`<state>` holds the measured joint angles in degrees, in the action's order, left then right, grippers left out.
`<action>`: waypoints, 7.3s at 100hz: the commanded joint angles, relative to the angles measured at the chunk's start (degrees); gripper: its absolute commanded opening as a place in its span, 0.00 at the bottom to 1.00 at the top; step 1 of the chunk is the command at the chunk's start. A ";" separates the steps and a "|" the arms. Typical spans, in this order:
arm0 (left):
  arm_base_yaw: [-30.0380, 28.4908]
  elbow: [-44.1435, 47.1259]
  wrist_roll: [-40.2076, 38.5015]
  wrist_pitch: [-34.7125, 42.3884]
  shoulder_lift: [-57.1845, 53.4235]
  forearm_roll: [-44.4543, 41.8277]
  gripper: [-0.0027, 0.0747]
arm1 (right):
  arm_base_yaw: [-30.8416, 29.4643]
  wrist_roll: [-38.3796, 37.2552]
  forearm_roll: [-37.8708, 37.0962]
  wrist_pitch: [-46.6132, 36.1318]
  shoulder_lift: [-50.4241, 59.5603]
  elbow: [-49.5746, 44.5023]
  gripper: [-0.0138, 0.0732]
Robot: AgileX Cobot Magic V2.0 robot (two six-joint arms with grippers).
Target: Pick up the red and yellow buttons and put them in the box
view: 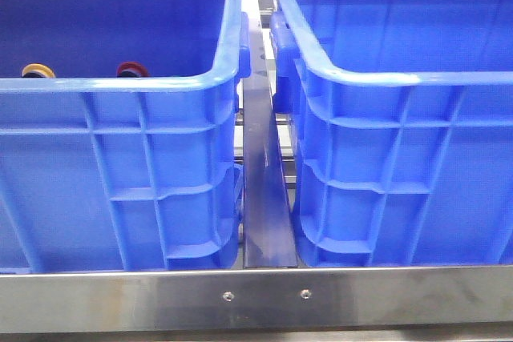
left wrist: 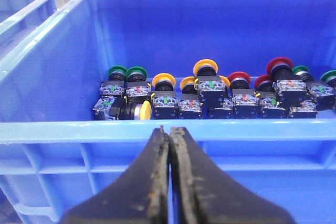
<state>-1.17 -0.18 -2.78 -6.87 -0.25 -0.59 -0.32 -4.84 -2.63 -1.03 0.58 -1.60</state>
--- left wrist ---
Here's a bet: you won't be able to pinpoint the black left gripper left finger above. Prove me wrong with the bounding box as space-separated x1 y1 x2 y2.
60 129 169 223

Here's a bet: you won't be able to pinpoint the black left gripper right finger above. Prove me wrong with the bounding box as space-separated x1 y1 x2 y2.
170 127 295 223

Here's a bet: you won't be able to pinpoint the tall red mushroom button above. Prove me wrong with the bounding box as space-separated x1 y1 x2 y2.
266 57 307 109

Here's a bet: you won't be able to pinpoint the yellow button behind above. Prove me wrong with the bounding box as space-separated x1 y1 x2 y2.
178 76 203 119

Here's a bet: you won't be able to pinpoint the yellow mushroom push button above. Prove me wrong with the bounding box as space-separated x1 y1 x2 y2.
151 73 179 119

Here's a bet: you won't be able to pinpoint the yellow button lying sideways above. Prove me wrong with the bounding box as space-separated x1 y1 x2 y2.
92 96 152 120

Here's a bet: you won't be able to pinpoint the blue plastic source crate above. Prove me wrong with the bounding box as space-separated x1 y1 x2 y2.
1 0 335 223

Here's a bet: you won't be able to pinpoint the red mushroom push button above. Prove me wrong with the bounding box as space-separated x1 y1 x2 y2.
228 71 260 119

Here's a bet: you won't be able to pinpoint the tall yellow mushroom button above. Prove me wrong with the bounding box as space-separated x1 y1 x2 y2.
193 59 230 108

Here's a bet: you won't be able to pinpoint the small red mushroom button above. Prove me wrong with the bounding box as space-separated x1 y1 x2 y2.
255 74 287 119

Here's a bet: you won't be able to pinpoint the green mushroom push button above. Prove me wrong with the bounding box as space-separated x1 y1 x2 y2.
99 65 127 97

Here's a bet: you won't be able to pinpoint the green button at right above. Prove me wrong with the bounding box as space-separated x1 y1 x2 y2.
292 65 335 111

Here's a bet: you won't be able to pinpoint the green button far right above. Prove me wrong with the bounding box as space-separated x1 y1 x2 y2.
320 70 335 112

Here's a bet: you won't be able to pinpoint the blue crate at left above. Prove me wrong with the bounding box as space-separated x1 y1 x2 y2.
1 0 57 58

